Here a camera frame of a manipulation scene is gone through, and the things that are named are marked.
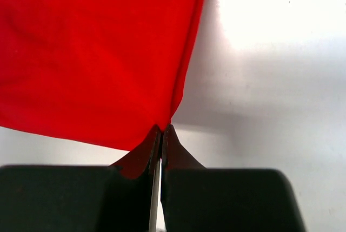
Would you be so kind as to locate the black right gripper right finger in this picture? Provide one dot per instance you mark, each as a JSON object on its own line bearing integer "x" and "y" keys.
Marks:
{"x": 195, "y": 198}

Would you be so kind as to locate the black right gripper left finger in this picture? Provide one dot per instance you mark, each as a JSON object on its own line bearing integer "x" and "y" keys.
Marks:
{"x": 117, "y": 197}

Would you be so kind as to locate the red t shirt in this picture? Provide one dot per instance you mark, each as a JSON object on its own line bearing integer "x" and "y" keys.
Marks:
{"x": 103, "y": 72}

